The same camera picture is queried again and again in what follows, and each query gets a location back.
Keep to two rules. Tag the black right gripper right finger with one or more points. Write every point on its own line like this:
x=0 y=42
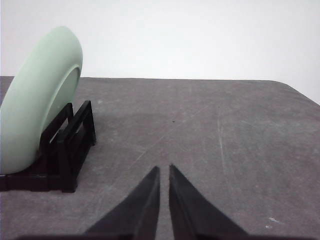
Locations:
x=194 y=216

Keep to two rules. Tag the black plate rack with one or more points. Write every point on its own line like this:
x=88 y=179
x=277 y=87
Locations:
x=64 y=146

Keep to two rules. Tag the mint green plate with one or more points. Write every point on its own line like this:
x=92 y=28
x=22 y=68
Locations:
x=45 y=83

